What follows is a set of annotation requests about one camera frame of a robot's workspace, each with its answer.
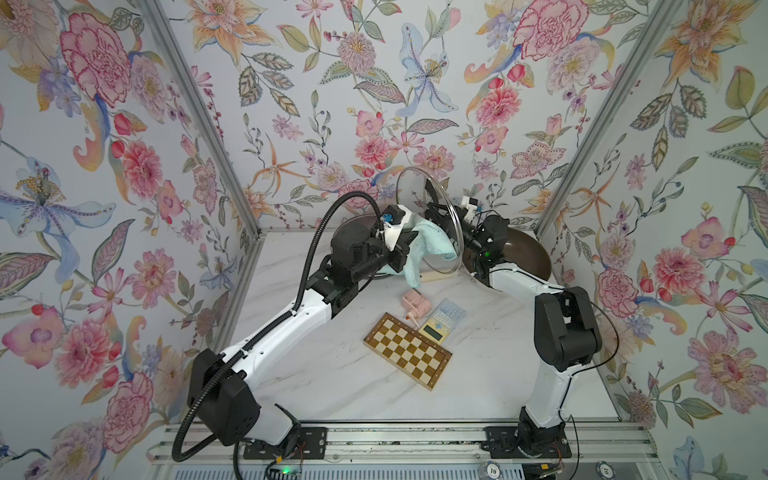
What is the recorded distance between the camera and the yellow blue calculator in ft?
3.08

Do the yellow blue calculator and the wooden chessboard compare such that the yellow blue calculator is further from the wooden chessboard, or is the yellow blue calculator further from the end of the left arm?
the end of the left arm

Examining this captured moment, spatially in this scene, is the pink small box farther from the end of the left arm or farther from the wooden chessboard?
the end of the left arm

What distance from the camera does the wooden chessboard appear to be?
2.79ft

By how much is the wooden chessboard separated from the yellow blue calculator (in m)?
0.02
